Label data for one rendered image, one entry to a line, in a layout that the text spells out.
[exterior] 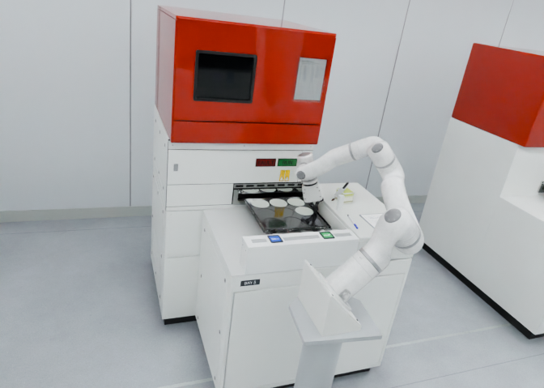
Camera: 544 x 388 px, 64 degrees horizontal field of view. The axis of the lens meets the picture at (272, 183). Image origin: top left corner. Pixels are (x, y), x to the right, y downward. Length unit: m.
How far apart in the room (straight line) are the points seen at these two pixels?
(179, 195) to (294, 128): 0.71
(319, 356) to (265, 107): 1.21
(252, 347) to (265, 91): 1.26
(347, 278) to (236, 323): 0.63
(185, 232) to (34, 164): 1.76
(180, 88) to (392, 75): 2.73
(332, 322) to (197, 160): 1.11
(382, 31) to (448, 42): 0.76
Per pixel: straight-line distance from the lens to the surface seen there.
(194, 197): 2.41
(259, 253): 1.92
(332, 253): 2.08
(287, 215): 2.33
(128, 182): 3.96
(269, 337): 2.25
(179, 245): 2.55
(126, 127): 3.79
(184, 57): 2.13
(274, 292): 2.07
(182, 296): 2.76
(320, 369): 1.96
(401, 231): 1.71
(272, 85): 2.26
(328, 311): 1.66
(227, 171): 2.39
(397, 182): 1.92
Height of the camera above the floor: 1.95
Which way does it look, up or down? 23 degrees down
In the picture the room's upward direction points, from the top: 8 degrees clockwise
